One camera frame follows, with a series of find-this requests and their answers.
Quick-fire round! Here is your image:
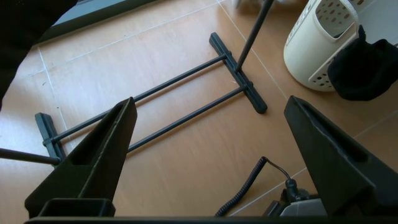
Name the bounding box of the window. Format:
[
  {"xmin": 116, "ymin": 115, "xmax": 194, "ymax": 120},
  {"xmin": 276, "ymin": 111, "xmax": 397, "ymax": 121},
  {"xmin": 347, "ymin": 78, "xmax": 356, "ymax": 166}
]
[{"xmin": 37, "ymin": 0, "xmax": 158, "ymax": 44}]

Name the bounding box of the black cable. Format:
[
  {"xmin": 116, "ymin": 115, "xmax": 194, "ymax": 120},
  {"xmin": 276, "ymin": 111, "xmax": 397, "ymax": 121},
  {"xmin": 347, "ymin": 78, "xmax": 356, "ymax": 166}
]
[{"xmin": 214, "ymin": 156, "xmax": 300, "ymax": 218}]

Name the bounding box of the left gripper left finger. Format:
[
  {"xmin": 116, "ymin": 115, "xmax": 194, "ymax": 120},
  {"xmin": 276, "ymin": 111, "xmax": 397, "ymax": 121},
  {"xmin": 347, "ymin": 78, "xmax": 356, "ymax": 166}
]
[{"xmin": 24, "ymin": 96, "xmax": 137, "ymax": 218}]

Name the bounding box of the white laundry basket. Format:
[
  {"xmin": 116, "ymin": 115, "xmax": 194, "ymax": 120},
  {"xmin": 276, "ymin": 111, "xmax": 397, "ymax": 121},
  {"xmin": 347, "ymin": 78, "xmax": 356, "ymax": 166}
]
[{"xmin": 283, "ymin": 0, "xmax": 376, "ymax": 93}]

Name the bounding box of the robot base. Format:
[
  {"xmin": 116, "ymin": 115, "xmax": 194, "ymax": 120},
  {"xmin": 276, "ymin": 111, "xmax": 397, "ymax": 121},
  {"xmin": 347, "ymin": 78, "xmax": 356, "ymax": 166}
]
[{"xmin": 262, "ymin": 188, "xmax": 328, "ymax": 218}]

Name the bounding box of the black clothes rack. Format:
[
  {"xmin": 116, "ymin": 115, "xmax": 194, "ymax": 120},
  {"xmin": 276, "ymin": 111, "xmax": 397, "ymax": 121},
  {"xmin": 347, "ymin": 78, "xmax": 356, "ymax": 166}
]
[{"xmin": 0, "ymin": 0, "xmax": 275, "ymax": 168}]

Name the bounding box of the heap of clothes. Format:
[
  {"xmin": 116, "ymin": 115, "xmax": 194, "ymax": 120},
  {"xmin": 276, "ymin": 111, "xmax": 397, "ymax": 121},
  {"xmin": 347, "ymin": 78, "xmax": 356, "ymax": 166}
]
[{"xmin": 327, "ymin": 25, "xmax": 398, "ymax": 101}]

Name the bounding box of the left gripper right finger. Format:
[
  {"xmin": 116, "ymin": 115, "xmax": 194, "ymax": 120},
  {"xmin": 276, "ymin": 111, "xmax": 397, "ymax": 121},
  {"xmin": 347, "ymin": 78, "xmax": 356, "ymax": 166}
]
[{"xmin": 284, "ymin": 95, "xmax": 398, "ymax": 216}]

